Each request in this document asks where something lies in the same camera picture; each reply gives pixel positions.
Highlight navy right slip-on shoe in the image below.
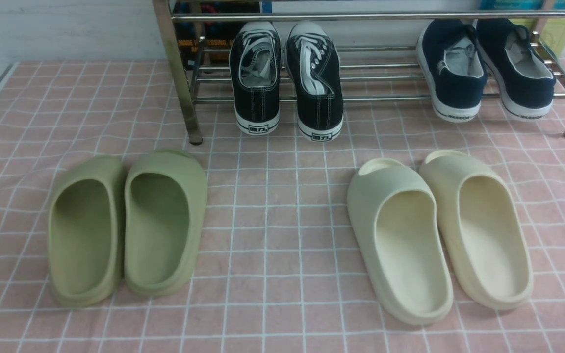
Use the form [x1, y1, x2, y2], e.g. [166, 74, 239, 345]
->
[473, 18, 557, 121]

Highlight cream right foam slipper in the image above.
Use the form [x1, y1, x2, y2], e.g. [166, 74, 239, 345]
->
[418, 150, 534, 311]

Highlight green right foam slipper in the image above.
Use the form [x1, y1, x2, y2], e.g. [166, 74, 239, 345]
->
[124, 150, 208, 296]

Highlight black canvas sneaker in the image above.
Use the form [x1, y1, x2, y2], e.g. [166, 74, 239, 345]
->
[285, 21, 343, 142]
[229, 22, 281, 136]

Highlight green foam slipper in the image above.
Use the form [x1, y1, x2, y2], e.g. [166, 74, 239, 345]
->
[124, 150, 208, 296]
[47, 155, 127, 307]

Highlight green left foam slipper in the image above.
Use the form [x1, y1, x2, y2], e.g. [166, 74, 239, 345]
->
[47, 155, 127, 307]

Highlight yellow-green book at right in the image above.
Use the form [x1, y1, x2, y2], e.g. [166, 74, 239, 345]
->
[478, 0, 565, 57]

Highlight navy slip-on shoe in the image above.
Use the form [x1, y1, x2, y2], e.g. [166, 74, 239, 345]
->
[416, 19, 488, 123]
[473, 18, 557, 121]

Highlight cream left foam slipper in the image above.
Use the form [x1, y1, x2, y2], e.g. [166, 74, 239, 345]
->
[347, 158, 454, 326]

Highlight pink checked tablecloth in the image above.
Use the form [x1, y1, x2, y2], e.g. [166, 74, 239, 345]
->
[0, 61, 565, 353]

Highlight metal shoe rack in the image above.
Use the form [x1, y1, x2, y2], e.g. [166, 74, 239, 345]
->
[152, 0, 565, 145]

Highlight cream foam slipper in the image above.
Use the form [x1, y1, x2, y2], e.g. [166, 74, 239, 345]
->
[418, 150, 534, 311]
[347, 158, 454, 326]

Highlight navy left slip-on shoe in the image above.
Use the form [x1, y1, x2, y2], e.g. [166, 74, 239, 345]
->
[416, 19, 488, 123]

